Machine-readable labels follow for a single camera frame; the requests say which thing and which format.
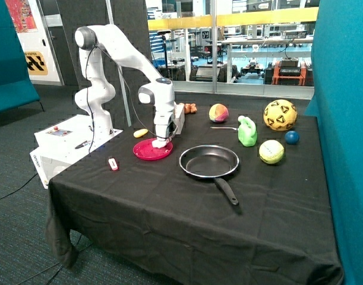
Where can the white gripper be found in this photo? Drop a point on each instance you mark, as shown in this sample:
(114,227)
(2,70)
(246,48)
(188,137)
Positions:
(165,126)

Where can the white tissue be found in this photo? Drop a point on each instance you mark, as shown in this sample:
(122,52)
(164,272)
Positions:
(156,143)

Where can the red plastic plate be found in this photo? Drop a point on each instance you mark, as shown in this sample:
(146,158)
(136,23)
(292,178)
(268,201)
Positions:
(145,151)

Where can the white tissue box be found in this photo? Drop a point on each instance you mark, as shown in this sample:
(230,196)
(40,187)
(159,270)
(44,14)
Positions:
(179,118)

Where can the yellow plastic lemon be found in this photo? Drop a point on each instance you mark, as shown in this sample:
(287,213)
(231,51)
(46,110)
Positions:
(140,133)

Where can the brown teddy bear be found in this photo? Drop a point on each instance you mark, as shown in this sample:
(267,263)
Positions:
(189,108)

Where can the silver spoon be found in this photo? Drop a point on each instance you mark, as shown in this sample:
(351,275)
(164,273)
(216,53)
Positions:
(216,127)

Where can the multicoloured soft ball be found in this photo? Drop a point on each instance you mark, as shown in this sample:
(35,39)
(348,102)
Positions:
(218,113)

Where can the black frying pan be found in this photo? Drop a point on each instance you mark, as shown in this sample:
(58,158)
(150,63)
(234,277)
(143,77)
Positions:
(211,162)

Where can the red white small box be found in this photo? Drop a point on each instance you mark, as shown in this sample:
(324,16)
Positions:
(114,166)

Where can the green plastic jug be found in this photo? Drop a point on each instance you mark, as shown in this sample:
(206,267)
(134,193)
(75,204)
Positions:
(247,132)

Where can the black tablecloth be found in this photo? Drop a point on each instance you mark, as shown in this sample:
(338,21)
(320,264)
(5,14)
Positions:
(156,216)

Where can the yellow green softball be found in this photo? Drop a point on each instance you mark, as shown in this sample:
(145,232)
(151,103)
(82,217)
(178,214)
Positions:
(271,151)

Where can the white robot control base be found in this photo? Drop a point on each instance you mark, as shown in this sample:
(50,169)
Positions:
(64,144)

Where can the yellow black soccer ball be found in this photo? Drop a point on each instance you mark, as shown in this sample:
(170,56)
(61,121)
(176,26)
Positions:
(280,115)

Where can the small blue ball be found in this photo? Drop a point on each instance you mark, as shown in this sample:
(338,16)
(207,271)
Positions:
(292,137)

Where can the teal sofa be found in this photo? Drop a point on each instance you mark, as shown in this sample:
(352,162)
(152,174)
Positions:
(16,88)

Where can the teal partition wall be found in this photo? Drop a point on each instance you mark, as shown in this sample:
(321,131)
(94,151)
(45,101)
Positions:
(337,103)

